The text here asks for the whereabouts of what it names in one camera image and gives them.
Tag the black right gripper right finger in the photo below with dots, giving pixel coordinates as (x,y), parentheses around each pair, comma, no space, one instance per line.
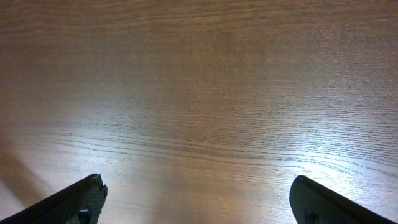
(313,203)

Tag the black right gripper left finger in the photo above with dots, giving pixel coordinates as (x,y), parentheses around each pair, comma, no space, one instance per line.
(79,203)

